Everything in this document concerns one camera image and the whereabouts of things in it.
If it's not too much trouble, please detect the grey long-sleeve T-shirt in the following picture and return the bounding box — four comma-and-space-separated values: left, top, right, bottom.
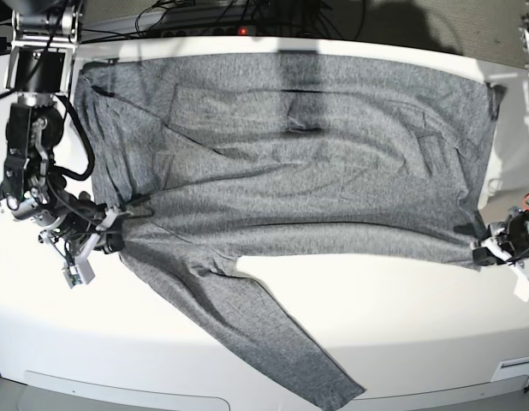
74, 52, 506, 410

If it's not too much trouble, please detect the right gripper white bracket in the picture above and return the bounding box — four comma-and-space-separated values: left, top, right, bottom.
39, 201, 127, 285

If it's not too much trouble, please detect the black power strip with LED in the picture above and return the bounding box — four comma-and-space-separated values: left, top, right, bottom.
141, 17, 310, 39

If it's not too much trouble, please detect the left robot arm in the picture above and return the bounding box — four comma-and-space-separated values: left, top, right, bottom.
473, 14, 529, 302

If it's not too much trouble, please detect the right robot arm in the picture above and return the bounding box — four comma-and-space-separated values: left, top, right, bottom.
0, 1, 123, 288

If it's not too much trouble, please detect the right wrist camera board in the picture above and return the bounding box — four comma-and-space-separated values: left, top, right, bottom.
62, 265, 82, 289

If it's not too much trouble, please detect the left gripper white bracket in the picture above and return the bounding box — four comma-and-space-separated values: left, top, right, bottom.
469, 207, 529, 303

